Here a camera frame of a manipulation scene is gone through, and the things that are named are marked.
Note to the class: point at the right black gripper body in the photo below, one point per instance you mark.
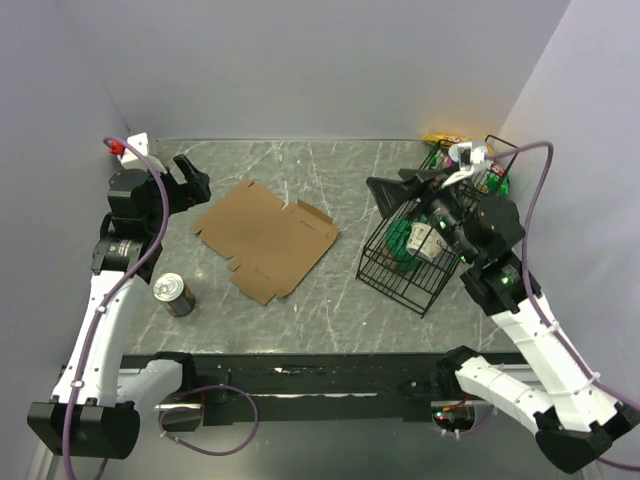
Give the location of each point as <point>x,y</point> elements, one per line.
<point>444,210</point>

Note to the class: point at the tin can brown label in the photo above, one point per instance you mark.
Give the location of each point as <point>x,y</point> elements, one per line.
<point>172,292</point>

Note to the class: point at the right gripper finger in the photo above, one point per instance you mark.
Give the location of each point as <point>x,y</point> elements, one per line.
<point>420,176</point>
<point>390,195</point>

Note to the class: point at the black wire basket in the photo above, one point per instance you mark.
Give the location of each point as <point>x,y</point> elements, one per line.
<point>418,289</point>

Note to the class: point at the yellow snack bag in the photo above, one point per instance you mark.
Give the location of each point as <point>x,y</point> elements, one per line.
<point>442,137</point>

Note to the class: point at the Chobani yogurt cup in basket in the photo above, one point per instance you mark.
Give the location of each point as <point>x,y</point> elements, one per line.
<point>425,242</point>

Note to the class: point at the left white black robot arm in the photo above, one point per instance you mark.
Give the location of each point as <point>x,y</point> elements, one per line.
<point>95,411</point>

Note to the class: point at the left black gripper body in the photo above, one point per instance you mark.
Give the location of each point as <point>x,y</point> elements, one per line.
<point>183,195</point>

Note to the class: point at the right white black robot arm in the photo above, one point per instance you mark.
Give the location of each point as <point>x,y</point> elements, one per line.
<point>573,417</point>

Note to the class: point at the green snack bag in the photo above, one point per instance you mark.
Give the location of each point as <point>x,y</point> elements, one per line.
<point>497,184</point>

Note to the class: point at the red white package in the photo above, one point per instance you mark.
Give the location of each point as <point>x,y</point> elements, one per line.
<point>497,170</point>

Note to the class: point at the brown cardboard box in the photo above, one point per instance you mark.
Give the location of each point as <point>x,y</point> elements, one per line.
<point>270,245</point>

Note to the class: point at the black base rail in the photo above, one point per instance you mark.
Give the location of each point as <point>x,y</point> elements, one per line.
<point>319,387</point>

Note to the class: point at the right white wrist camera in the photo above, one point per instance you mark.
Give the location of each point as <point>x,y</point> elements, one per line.
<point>470,157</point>

